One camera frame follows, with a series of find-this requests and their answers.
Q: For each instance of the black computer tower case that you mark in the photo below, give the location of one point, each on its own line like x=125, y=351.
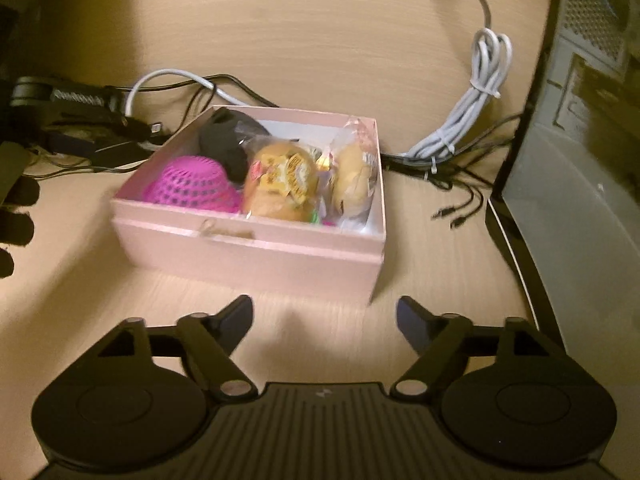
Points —
x=565, y=209

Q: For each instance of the pale packaged bun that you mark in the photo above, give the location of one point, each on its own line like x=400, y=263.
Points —
x=354, y=173

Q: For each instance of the pink cardboard box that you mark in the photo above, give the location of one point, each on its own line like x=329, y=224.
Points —
x=329, y=263

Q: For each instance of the orange packaged bun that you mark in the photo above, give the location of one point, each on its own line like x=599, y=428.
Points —
x=281, y=183

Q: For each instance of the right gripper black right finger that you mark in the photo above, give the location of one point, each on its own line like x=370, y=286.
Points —
x=438, y=343

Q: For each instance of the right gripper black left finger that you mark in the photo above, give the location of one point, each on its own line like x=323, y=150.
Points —
x=208, y=342

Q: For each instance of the magenta mesh basket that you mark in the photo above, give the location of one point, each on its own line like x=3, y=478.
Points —
x=195, y=182

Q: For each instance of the black gloved hand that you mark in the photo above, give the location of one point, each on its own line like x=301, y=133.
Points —
x=18, y=191

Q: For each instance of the black cloth ball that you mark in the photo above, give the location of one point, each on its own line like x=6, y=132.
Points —
x=223, y=138

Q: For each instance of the black device with label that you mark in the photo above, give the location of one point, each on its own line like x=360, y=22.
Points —
x=68, y=118

